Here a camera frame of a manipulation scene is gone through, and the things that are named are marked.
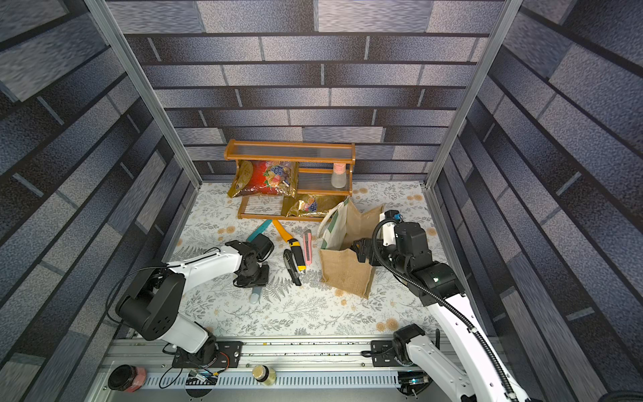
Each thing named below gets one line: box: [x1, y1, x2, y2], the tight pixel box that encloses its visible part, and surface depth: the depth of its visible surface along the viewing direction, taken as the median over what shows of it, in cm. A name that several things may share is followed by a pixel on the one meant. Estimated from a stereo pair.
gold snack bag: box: [281, 194, 347, 218], surface depth 106 cm
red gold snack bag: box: [227, 159, 299, 199], surface depth 96 cm
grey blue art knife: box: [249, 286, 263, 305], surface depth 86 cm
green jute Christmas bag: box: [317, 198, 385, 300], surface depth 85 cm
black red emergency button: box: [107, 364, 147, 393], surface depth 66 cm
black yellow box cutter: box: [282, 238, 307, 286], surface depth 94 cm
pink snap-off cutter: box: [303, 229, 313, 266], surface depth 99 cm
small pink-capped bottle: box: [330, 162, 347, 189], surface depth 98 cm
